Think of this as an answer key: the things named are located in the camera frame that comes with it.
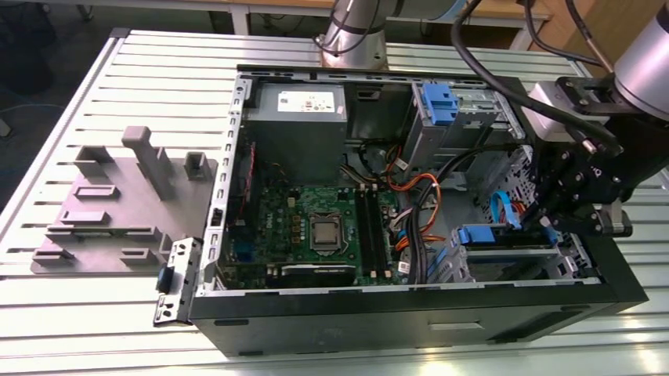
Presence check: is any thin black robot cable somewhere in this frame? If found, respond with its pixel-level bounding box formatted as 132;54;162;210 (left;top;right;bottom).
523;0;616;74

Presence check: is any metal disk bay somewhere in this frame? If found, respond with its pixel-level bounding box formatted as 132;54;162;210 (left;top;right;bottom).
449;222;576;284

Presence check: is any green motherboard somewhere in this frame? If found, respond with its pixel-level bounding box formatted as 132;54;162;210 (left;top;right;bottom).
220;183;415;287

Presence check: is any blue drive latch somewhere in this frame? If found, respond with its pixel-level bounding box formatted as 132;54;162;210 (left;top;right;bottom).
421;82;460;127

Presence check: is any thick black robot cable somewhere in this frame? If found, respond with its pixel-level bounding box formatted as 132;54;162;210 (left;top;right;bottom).
451;0;627;156

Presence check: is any grey power supply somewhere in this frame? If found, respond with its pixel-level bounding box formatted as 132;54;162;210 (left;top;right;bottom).
244;81;351;186

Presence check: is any black open PC case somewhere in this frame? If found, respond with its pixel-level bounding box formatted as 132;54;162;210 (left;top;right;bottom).
186;64;652;357

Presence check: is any thin red wire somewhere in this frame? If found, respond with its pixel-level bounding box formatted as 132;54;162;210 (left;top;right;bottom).
236;139;258;227

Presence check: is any CPU socket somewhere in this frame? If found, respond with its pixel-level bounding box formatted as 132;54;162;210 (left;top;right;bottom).
306;213;351;254

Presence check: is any wooden top desk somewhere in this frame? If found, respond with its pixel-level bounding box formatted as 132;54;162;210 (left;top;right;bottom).
387;0;555;52
73;0;336;36

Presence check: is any black graphics card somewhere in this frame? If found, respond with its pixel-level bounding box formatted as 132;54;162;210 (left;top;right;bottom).
266;262;359;289

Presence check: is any black RAM slot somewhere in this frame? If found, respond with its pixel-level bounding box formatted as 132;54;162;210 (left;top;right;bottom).
373;183;393;280
361;183;383;280
368;183;388;280
357;183;377;280

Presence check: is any blue data wire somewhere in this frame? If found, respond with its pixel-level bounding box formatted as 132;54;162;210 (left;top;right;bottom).
491;190;524;232

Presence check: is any black cable bundle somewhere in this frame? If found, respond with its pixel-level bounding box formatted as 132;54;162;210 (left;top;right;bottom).
405;143;527;284

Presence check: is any silver CPU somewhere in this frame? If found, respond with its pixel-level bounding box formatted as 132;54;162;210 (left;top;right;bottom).
312;222;341;243

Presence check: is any orange yellow wire bundle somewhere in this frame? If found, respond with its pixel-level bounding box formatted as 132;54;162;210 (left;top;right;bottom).
385;144;452;251

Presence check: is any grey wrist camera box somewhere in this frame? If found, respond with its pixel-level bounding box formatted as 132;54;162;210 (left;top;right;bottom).
523;84;583;143

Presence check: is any black office chair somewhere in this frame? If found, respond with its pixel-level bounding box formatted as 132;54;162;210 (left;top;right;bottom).
0;11;58;97

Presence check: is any wooden cabinet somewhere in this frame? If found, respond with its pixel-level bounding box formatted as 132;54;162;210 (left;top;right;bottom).
528;0;655;79

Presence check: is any thin multicolour wire bundle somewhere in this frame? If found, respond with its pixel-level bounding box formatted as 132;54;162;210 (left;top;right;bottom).
389;206;416;233

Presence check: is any metal optical drive cage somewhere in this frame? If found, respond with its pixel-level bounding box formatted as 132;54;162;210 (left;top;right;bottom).
403;80;527;170

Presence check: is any yellow black wire bundle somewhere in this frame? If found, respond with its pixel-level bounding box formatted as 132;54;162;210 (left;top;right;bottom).
338;163;379;185

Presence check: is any grey parts rack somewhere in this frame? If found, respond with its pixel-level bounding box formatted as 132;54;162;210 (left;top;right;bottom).
31;125;221;277

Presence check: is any metal slot retention bracket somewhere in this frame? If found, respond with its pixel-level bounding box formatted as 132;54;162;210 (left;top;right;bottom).
153;236;206;327

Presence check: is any blue port connector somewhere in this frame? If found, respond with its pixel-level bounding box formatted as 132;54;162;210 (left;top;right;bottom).
234;234;257;264

